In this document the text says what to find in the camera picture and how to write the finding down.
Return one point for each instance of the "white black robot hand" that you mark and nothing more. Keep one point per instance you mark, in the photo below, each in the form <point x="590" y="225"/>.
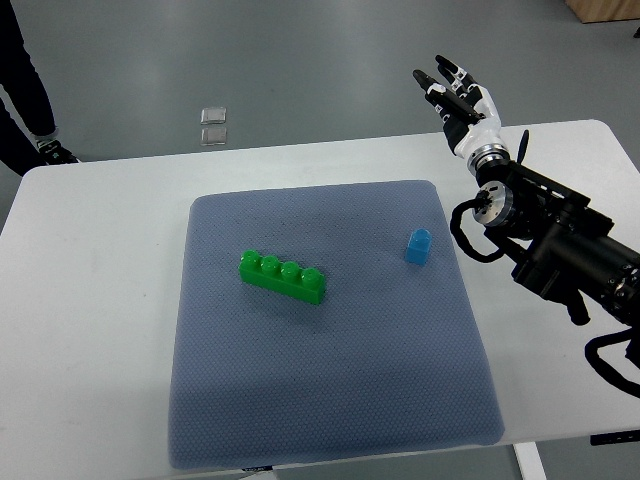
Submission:
<point x="471" y="122"/>

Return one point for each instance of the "blue toy block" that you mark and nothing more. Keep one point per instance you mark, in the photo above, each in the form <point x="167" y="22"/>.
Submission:
<point x="418" y="247"/>

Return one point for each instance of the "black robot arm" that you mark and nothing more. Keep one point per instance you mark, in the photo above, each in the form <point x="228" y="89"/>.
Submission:
<point x="561" y="249"/>

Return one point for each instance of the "green four-stud toy block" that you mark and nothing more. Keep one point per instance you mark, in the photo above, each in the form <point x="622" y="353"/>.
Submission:
<point x="287" y="278"/>

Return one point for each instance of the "wooden box corner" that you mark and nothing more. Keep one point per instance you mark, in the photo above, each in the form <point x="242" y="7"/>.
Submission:
<point x="594" y="11"/>

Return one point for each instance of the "blue-grey foam mat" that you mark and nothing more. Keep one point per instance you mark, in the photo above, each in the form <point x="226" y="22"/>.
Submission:
<point x="390" y="361"/>

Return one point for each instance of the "upper metal floor plate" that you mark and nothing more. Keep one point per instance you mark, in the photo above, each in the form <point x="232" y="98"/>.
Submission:
<point x="213" y="115"/>

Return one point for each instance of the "metal floor plate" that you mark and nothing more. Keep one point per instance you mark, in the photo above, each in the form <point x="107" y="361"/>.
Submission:
<point x="215" y="135"/>
<point x="213" y="115"/>

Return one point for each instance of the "lower metal floor plate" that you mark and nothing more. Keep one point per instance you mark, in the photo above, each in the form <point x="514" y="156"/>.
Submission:
<point x="215" y="135"/>

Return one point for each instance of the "black table control panel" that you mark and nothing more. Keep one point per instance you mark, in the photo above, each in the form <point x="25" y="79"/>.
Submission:
<point x="614" y="438"/>

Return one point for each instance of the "white table leg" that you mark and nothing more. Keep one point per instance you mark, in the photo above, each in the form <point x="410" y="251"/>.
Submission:
<point x="529" y="461"/>

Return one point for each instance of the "black label under table edge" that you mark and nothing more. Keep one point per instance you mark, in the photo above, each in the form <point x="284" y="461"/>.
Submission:
<point x="255" y="470"/>

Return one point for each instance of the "black green sneaker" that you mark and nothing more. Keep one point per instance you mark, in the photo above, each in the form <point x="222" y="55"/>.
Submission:
<point x="53" y="153"/>

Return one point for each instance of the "person's dark trouser leg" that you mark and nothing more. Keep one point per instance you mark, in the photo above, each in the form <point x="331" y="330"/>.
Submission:
<point x="22" y="84"/>

